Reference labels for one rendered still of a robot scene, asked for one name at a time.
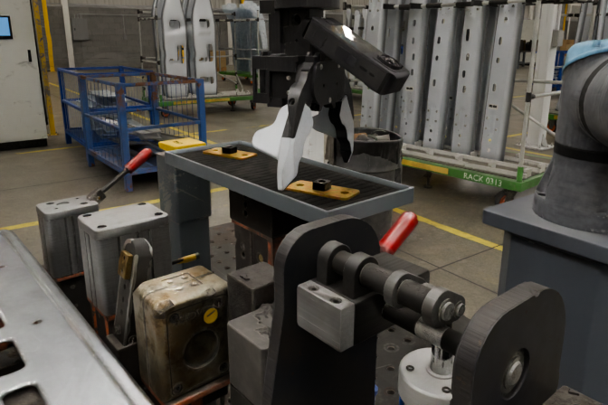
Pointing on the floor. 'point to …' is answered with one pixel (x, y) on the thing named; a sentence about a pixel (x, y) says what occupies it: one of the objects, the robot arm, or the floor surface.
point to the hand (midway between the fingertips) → (322, 177)
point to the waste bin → (372, 164)
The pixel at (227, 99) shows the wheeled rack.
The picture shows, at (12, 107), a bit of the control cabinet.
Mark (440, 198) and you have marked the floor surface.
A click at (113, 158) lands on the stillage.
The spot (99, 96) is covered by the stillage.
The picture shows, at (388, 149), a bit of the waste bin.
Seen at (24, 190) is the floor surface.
